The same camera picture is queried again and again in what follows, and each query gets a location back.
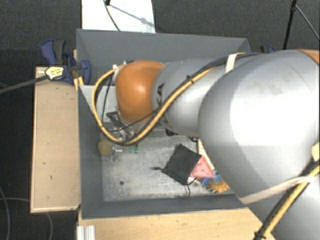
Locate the beige round ball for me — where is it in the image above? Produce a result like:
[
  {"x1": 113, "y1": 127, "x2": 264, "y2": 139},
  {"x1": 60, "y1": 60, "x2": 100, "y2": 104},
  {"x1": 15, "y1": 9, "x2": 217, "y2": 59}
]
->
[{"x1": 97, "y1": 138, "x2": 114, "y2": 158}]

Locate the grey metal bin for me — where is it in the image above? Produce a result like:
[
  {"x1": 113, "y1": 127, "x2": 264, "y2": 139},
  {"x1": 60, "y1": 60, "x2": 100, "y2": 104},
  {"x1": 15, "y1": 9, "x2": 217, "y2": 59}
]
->
[{"x1": 75, "y1": 28, "x2": 252, "y2": 220}]

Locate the pale wood board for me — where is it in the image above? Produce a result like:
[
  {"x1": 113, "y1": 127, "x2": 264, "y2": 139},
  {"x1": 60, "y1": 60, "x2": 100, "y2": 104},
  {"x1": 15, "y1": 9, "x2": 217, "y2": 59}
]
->
[{"x1": 29, "y1": 66, "x2": 82, "y2": 214}]

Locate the pink patterned cloth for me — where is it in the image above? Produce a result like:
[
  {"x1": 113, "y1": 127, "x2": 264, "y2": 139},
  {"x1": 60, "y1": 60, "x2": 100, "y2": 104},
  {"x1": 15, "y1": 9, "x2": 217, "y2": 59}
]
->
[{"x1": 189, "y1": 155, "x2": 216, "y2": 185}]

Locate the blue and orange toy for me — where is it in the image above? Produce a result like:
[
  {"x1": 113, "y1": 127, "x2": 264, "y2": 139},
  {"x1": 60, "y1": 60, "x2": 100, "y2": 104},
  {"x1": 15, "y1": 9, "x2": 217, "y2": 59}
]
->
[{"x1": 201, "y1": 170, "x2": 230, "y2": 194}]

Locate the black drawstring pouch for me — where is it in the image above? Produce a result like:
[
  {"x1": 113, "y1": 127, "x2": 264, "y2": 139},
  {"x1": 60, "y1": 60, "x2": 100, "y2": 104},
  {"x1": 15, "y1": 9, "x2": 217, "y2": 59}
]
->
[{"x1": 150, "y1": 143, "x2": 202, "y2": 198}]

